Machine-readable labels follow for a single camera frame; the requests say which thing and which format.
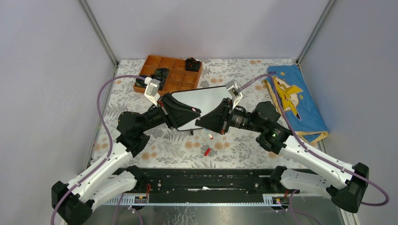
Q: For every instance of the black tape roll top right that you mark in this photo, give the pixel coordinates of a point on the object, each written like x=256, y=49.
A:
x=192, y=65

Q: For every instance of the black tape roll lower middle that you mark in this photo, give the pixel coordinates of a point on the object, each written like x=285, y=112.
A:
x=162, y=83

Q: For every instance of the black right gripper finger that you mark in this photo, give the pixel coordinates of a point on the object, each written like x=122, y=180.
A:
x=218, y=112
x=211, y=121

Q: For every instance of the black tape roll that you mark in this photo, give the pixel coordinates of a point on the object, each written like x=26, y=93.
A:
x=160, y=74
x=162, y=83
x=192, y=65
x=140, y=83

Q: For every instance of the aluminium frame post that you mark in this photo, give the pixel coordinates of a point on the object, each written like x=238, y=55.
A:
x=84, y=4
x=326, y=11

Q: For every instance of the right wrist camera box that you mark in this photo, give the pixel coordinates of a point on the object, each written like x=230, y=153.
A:
x=235, y=93

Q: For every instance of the small black-framed whiteboard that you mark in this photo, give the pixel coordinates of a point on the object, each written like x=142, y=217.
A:
x=205, y=99

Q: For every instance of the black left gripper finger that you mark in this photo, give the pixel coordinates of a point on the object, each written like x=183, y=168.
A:
x=178, y=109
x=181, y=118

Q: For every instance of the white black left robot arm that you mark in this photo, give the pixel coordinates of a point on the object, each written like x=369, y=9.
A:
x=77, y=199

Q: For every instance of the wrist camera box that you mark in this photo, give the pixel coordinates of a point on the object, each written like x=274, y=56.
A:
x=151, y=90
x=235, y=93

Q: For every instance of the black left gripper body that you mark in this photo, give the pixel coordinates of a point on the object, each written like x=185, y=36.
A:
x=159, y=116

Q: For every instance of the black tape roll left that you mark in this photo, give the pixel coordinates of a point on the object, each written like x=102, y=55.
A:
x=140, y=83

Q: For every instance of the floral patterned table mat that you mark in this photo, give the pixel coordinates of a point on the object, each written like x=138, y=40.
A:
x=181, y=149

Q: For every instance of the black tape roll upper middle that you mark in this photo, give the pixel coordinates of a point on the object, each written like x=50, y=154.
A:
x=160, y=74

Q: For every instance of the left aluminium frame post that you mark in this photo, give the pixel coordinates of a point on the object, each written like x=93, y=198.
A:
x=84, y=4

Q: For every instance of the right aluminium frame post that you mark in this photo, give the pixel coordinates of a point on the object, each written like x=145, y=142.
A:
x=326, y=11

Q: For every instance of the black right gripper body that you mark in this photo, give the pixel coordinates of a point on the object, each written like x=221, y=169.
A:
x=234, y=119

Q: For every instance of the blue yellow cartoon cloth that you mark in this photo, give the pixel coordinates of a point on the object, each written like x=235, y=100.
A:
x=297, y=102

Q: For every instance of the orange compartment tray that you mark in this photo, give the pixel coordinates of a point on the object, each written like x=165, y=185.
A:
x=178, y=79

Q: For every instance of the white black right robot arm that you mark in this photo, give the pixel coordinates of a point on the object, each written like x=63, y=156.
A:
x=336, y=180

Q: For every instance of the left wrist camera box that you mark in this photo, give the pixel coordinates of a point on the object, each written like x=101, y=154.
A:
x=151, y=90

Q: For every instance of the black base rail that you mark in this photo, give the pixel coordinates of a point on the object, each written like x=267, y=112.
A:
x=203, y=187

